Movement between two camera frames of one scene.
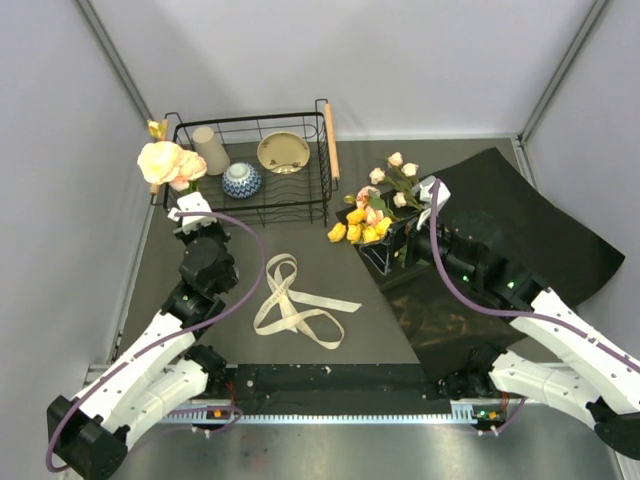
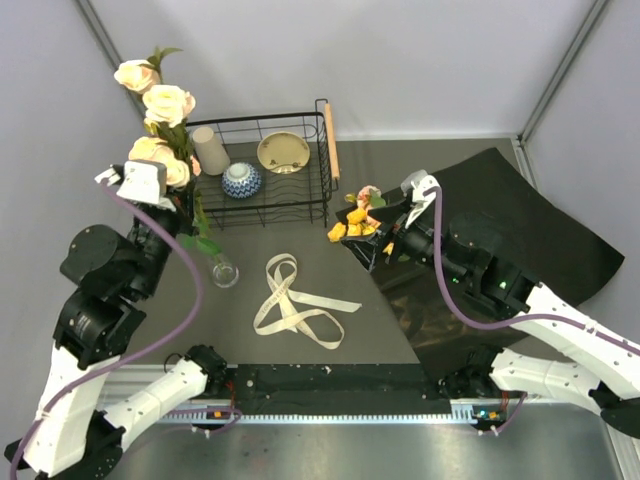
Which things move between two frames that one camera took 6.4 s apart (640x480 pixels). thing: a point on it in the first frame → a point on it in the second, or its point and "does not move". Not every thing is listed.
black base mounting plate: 334,389 does not move
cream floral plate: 283,153 does not move
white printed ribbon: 296,311 does not move
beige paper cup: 206,144 does not move
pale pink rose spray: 401,175 → 166,139
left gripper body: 214,230 → 151,237
